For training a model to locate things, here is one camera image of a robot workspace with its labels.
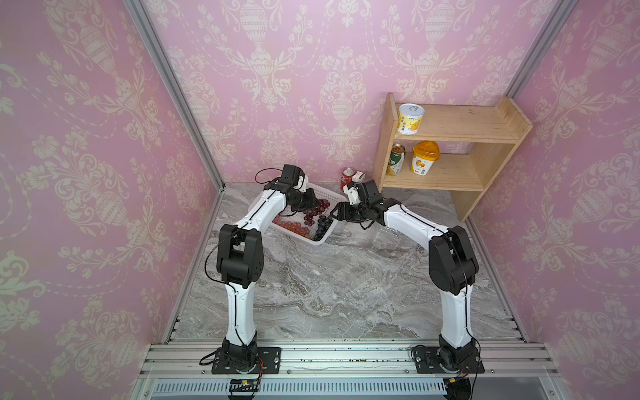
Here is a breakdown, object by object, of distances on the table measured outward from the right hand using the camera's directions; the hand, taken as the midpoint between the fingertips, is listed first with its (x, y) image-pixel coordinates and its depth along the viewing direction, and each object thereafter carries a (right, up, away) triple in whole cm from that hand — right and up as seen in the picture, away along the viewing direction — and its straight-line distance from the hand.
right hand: (336, 213), depth 94 cm
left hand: (-7, +4, +2) cm, 8 cm away
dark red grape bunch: (-10, 0, +3) cm, 11 cm away
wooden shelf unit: (+55, +28, +15) cm, 63 cm away
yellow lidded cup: (+32, +22, -5) cm, 39 cm away
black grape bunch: (-5, -4, +7) cm, 9 cm away
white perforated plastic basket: (-10, -5, +9) cm, 14 cm away
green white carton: (+9, +15, +12) cm, 22 cm away
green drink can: (+21, +19, -7) cm, 29 cm away
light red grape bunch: (-16, -5, +6) cm, 18 cm away
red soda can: (+5, +16, +18) cm, 24 cm away
